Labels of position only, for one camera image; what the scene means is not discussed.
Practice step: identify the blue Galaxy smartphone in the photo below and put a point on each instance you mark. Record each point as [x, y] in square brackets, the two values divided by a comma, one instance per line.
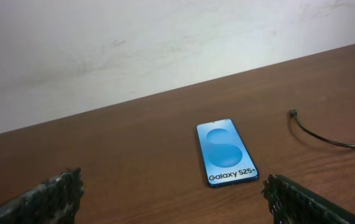
[225, 157]

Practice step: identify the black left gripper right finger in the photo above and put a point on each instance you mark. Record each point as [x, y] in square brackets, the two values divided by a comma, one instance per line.
[291, 203]

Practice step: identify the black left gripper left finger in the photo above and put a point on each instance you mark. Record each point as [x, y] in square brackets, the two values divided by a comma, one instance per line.
[55, 200]

